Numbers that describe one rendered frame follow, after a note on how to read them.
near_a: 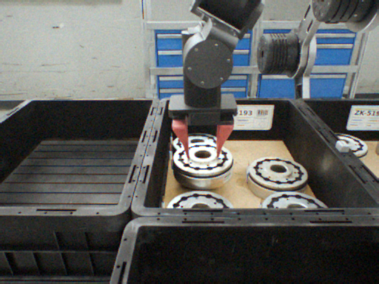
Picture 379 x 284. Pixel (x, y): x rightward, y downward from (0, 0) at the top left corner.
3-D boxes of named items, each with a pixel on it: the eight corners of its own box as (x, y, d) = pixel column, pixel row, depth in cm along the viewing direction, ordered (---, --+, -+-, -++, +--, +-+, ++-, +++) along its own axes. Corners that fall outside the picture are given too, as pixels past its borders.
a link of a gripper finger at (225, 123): (232, 166, 49) (235, 112, 45) (188, 167, 49) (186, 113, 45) (228, 146, 55) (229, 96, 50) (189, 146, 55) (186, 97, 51)
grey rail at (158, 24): (142, 27, 223) (141, 21, 221) (364, 26, 233) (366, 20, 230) (141, 29, 215) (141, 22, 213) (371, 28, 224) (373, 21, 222)
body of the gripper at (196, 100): (237, 120, 45) (240, 70, 42) (169, 121, 45) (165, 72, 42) (232, 103, 51) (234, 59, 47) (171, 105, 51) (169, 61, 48)
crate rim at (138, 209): (161, 107, 70) (161, 97, 68) (292, 108, 69) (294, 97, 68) (129, 232, 34) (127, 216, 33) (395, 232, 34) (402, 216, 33)
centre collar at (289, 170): (260, 164, 56) (261, 161, 56) (287, 163, 56) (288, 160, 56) (267, 179, 52) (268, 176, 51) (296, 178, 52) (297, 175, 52)
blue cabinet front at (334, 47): (255, 101, 249) (263, 29, 223) (340, 100, 253) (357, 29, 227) (257, 102, 246) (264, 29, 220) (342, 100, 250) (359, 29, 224)
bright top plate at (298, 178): (244, 159, 59) (244, 157, 58) (296, 158, 59) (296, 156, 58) (255, 190, 50) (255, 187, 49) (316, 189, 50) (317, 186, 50)
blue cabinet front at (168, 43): (158, 103, 245) (154, 29, 219) (246, 101, 249) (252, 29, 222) (158, 104, 242) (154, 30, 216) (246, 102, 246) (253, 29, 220)
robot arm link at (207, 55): (260, 1, 42) (207, -31, 40) (288, 9, 32) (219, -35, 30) (218, 76, 47) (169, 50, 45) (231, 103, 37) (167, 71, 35)
